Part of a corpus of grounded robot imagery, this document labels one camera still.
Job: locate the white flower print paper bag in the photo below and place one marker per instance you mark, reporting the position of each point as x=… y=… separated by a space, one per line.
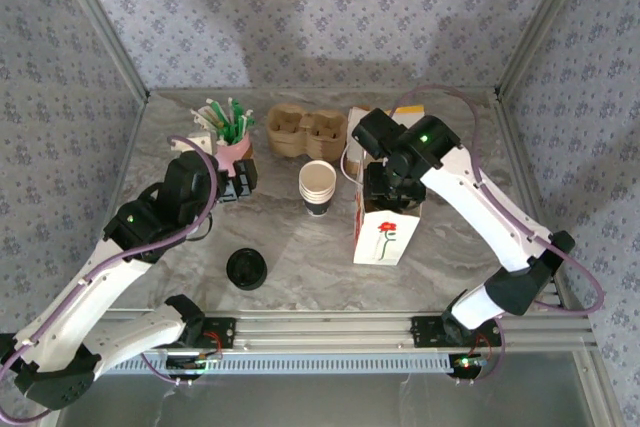
x=385 y=242

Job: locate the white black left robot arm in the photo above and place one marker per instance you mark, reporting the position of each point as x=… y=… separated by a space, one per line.
x=100 y=297

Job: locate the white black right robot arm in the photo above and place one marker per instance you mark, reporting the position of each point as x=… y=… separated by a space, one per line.
x=490 y=217

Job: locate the yellow paper sheet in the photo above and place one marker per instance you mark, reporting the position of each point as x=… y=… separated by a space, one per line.
x=412 y=109

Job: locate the pink straw holder cup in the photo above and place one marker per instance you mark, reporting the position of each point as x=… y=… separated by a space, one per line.
x=235 y=152

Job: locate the green white wrapped straw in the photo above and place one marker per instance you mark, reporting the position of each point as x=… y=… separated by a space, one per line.
x=232 y=109
x=249 y=122
x=220 y=114
x=240 y=122
x=200 y=119

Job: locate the brown cardboard base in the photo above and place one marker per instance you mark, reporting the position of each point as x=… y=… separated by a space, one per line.
x=352 y=167

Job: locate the stack of black cup lids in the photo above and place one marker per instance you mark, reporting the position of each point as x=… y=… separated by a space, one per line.
x=246 y=269

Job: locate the stack of pulp cup carriers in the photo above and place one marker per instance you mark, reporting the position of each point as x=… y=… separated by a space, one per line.
x=305 y=132

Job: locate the left controller board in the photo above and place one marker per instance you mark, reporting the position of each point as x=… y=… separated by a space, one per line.
x=187 y=363

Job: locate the controller board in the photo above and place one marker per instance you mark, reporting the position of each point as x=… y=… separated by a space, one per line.
x=467 y=364
x=187 y=363

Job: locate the right controller board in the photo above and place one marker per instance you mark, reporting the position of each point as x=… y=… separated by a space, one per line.
x=467 y=364

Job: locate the aluminium left side rail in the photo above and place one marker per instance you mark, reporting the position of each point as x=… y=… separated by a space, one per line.
x=130 y=139

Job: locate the aluminium right side rail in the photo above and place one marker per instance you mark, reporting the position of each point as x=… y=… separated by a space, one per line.
x=520 y=147

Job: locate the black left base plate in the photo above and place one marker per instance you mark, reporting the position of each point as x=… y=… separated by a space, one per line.
x=225 y=332

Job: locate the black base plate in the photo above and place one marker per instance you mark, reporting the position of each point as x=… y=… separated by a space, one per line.
x=225 y=332
x=425 y=332

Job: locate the aluminium left frame post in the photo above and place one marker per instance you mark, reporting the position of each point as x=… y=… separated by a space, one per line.
x=102 y=22

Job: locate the aluminium frame post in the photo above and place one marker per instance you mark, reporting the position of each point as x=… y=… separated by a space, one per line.
x=102 y=22
x=544 y=22

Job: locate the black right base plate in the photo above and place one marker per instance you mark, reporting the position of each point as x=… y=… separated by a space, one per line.
x=425 y=332

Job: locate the aluminium right frame post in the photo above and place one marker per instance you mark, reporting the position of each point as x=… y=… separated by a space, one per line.
x=544 y=22

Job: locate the aluminium mounting rail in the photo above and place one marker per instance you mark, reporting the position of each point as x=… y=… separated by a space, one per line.
x=320 y=329

